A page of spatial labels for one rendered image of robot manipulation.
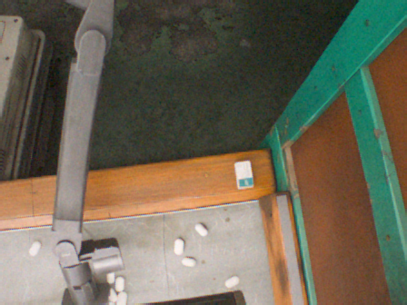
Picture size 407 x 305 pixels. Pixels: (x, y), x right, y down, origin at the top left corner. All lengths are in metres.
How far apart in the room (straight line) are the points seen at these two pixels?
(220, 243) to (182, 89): 1.02
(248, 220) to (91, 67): 0.54
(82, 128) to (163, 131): 1.11
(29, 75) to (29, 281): 0.83
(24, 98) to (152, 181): 0.75
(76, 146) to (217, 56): 1.31
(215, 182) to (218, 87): 0.96
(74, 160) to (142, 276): 0.37
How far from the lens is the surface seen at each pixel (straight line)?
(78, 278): 0.83
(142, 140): 1.76
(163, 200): 0.93
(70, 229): 0.76
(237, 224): 0.96
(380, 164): 0.50
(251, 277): 0.96
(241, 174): 0.93
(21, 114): 1.53
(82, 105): 0.67
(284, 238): 0.85
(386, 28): 0.46
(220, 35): 1.97
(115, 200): 0.95
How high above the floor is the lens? 1.69
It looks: 75 degrees down
